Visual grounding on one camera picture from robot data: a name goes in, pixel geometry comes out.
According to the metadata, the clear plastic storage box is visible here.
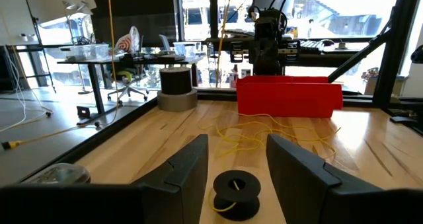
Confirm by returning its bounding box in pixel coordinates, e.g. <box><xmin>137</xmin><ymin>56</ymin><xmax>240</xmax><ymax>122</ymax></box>
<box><xmin>69</xmin><ymin>43</ymin><xmax>110</xmax><ymax>60</ymax></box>
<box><xmin>173</xmin><ymin>41</ymin><xmax>198</xmax><ymax>57</ymax></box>

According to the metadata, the grey office chair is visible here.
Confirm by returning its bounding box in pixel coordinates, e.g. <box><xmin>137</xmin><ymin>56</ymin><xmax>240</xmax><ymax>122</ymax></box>
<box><xmin>104</xmin><ymin>68</ymin><xmax>149</xmax><ymax>106</ymax></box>

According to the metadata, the black frame table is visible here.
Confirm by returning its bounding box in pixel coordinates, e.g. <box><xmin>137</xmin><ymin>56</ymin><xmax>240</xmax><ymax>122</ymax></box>
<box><xmin>57</xmin><ymin>54</ymin><xmax>206</xmax><ymax>116</ymax></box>

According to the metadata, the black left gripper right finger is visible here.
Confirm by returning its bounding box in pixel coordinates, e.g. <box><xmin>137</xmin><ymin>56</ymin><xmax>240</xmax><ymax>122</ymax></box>
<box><xmin>266</xmin><ymin>133</ymin><xmax>423</xmax><ymax>224</ymax></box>

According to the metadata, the red plastic bin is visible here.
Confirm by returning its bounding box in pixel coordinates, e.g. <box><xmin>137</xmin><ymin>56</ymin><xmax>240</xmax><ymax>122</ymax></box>
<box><xmin>235</xmin><ymin>75</ymin><xmax>344</xmax><ymax>119</ymax></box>

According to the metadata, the grey tape roll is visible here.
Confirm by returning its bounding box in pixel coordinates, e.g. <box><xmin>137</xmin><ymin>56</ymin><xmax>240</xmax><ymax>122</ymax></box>
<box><xmin>157</xmin><ymin>87</ymin><xmax>198</xmax><ymax>112</ymax></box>

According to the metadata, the black plastic cable spool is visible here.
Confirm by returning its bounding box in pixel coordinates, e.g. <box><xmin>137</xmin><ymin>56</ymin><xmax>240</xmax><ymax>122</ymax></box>
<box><xmin>213</xmin><ymin>170</ymin><xmax>262</xmax><ymax>222</ymax></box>

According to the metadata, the yellow hanging cable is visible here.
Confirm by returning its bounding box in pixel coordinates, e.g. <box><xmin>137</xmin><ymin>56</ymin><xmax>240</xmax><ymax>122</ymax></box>
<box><xmin>215</xmin><ymin>0</ymin><xmax>234</xmax><ymax>89</ymax></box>
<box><xmin>105</xmin><ymin>0</ymin><xmax>120</xmax><ymax>124</ymax></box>

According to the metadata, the white bag with orange pattern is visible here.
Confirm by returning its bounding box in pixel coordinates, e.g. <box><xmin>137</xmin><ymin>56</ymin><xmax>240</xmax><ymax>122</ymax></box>
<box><xmin>114</xmin><ymin>25</ymin><xmax>141</xmax><ymax>55</ymax></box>

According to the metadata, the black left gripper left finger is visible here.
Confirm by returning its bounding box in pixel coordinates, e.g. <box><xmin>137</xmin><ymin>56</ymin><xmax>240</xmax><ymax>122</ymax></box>
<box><xmin>0</xmin><ymin>133</ymin><xmax>210</xmax><ymax>224</ymax></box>

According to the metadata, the black keyboard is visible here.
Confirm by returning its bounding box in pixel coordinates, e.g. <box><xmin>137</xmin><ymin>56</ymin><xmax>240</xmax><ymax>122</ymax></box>
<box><xmin>299</xmin><ymin>39</ymin><xmax>327</xmax><ymax>52</ymax></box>

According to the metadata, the white floor cable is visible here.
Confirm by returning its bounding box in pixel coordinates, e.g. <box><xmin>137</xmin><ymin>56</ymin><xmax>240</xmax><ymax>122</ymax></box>
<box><xmin>0</xmin><ymin>47</ymin><xmax>54</xmax><ymax>133</ymax></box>

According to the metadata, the clear plastic bit case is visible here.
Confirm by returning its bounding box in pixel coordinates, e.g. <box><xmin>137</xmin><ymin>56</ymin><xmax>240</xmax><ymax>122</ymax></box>
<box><xmin>22</xmin><ymin>163</ymin><xmax>92</xmax><ymax>185</ymax></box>

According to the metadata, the white board panel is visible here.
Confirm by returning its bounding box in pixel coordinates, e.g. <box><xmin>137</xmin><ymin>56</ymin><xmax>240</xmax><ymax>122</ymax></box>
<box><xmin>0</xmin><ymin>0</ymin><xmax>57</xmax><ymax>93</ymax></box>

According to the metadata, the yellow floor extension cord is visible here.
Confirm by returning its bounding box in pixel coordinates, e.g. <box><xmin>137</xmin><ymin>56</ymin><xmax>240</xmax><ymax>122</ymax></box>
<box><xmin>0</xmin><ymin>118</ymin><xmax>103</xmax><ymax>151</ymax></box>

